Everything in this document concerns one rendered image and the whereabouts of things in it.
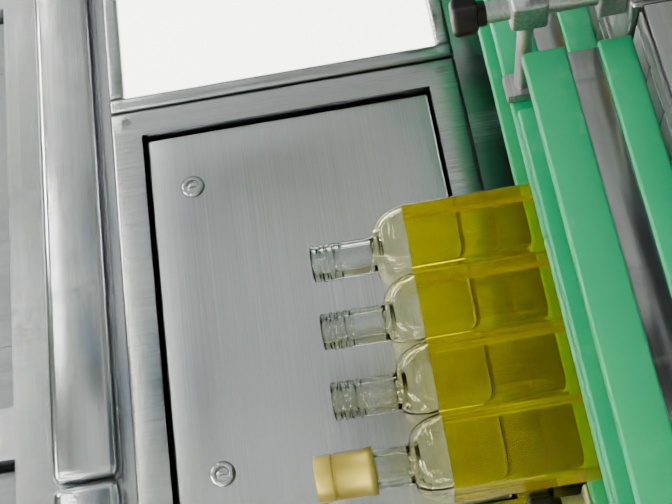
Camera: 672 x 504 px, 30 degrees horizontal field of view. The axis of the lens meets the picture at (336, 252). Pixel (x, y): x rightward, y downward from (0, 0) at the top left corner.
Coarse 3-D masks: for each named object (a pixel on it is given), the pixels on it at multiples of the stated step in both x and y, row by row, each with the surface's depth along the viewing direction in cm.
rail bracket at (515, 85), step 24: (456, 0) 89; (480, 0) 90; (504, 0) 89; (528, 0) 89; (552, 0) 89; (576, 0) 89; (600, 0) 89; (624, 0) 89; (456, 24) 89; (480, 24) 90; (528, 24) 90; (528, 48) 94; (528, 96) 99
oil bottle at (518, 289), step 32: (512, 256) 95; (544, 256) 95; (416, 288) 95; (448, 288) 94; (480, 288) 94; (512, 288) 94; (544, 288) 94; (384, 320) 95; (416, 320) 93; (448, 320) 93; (480, 320) 93; (512, 320) 93
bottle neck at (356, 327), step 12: (336, 312) 96; (348, 312) 96; (360, 312) 96; (372, 312) 96; (324, 324) 95; (336, 324) 95; (348, 324) 95; (360, 324) 95; (372, 324) 95; (324, 336) 95; (336, 336) 95; (348, 336) 95; (360, 336) 95; (372, 336) 95; (384, 336) 95; (324, 348) 96; (336, 348) 96
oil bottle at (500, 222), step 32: (480, 192) 98; (512, 192) 97; (384, 224) 97; (416, 224) 97; (448, 224) 96; (480, 224) 96; (512, 224) 96; (384, 256) 96; (416, 256) 96; (448, 256) 95; (480, 256) 96
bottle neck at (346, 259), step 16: (352, 240) 99; (368, 240) 98; (320, 256) 98; (336, 256) 98; (352, 256) 98; (368, 256) 98; (320, 272) 98; (336, 272) 98; (352, 272) 98; (368, 272) 98
